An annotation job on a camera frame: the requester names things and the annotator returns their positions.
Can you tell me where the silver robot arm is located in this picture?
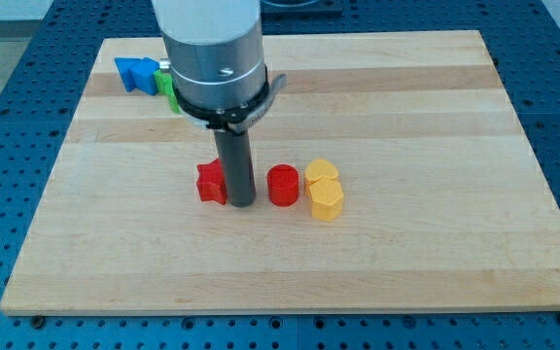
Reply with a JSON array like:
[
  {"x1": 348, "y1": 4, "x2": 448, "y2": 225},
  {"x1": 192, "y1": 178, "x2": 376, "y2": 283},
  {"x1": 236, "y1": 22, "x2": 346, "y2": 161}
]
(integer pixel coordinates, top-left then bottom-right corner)
[{"x1": 153, "y1": 0, "x2": 269, "y2": 129}]

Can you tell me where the red cylinder block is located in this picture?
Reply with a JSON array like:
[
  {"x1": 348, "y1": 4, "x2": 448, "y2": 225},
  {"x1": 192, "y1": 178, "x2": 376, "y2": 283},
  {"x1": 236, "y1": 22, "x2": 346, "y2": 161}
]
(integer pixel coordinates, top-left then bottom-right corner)
[{"x1": 266, "y1": 164, "x2": 299, "y2": 207}]

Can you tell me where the yellow hexagon block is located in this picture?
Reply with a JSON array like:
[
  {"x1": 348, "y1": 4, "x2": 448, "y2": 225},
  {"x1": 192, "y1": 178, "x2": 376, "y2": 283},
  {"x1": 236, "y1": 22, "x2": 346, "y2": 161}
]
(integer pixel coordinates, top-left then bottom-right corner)
[{"x1": 309, "y1": 179, "x2": 344, "y2": 222}]

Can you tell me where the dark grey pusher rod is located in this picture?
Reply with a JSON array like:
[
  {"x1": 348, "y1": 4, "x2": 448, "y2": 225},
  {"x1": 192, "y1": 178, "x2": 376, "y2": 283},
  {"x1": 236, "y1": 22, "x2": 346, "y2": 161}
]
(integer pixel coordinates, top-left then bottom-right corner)
[{"x1": 214, "y1": 131, "x2": 257, "y2": 207}]

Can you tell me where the red star block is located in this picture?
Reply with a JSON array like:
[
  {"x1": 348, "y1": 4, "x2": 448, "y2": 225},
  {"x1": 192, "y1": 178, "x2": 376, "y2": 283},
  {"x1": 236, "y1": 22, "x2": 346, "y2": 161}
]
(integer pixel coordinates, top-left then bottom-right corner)
[{"x1": 196, "y1": 158, "x2": 228, "y2": 205}]

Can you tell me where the wooden board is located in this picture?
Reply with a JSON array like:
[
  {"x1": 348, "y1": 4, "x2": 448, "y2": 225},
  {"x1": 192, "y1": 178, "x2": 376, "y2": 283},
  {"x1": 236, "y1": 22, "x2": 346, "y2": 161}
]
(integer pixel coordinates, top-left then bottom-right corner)
[{"x1": 0, "y1": 30, "x2": 560, "y2": 316}]

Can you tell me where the green block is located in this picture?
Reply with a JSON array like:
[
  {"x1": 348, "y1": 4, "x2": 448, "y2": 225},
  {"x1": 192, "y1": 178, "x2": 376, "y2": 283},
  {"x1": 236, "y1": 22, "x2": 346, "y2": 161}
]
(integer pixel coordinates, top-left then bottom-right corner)
[{"x1": 154, "y1": 70, "x2": 180, "y2": 114}]

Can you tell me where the blue cube block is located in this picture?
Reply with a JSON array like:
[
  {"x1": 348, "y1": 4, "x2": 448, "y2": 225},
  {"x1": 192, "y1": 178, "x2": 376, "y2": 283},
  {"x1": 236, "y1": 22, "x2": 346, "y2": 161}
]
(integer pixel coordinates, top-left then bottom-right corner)
[{"x1": 130, "y1": 57, "x2": 159, "y2": 95}]

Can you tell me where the blue triangle block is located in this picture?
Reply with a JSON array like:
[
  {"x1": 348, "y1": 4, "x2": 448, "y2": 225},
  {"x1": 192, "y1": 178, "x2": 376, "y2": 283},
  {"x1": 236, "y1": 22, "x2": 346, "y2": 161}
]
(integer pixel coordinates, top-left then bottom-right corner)
[{"x1": 114, "y1": 57, "x2": 140, "y2": 92}]

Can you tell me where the grey cable tie strap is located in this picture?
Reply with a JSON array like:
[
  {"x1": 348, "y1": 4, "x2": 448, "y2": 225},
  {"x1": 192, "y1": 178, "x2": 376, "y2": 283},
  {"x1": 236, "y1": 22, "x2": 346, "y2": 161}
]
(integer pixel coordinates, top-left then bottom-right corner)
[{"x1": 226, "y1": 73, "x2": 288, "y2": 135}]

